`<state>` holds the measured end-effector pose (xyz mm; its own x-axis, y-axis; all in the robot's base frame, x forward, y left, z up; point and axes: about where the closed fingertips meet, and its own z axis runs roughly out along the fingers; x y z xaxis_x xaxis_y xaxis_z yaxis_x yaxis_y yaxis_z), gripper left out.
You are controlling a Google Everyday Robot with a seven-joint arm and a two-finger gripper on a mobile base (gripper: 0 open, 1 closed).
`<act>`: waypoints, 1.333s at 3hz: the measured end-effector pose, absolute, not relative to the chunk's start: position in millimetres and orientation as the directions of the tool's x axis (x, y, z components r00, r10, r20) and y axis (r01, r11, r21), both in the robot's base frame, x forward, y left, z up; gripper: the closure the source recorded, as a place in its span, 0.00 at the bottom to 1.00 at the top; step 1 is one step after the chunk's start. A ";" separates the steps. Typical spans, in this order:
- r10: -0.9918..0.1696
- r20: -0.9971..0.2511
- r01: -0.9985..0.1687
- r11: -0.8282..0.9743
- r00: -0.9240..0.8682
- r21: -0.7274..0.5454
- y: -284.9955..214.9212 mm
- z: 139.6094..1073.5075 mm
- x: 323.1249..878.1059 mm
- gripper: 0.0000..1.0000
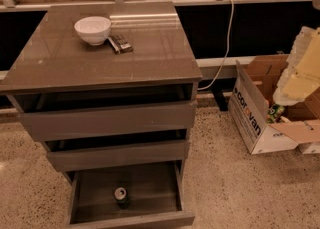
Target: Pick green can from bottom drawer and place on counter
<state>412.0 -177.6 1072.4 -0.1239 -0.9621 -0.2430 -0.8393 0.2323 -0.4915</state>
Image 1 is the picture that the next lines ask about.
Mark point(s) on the green soda can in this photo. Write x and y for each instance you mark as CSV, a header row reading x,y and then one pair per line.
x,y
121,197

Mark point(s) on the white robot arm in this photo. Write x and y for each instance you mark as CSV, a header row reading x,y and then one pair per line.
x,y
301,77

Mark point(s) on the grey drawer cabinet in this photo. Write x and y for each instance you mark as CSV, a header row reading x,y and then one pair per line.
x,y
56,56

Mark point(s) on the middle grey drawer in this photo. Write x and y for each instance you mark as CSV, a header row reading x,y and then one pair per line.
x,y
118,150

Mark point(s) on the grey drawer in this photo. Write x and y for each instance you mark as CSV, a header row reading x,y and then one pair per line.
x,y
118,150
73,112
155,198

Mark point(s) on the bottom grey drawer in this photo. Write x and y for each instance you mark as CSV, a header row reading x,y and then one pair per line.
x,y
155,198

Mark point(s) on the top grey drawer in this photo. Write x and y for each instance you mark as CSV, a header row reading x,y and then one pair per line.
x,y
73,112

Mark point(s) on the dark snack bar packet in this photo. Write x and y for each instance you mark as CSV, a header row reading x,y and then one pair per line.
x,y
119,44

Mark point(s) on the white bowl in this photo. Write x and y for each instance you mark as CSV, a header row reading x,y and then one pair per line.
x,y
93,30

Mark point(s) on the cardboard box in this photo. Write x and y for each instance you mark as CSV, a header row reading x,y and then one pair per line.
x,y
249,103

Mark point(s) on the green snack bag in box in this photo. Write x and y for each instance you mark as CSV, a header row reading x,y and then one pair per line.
x,y
274,113

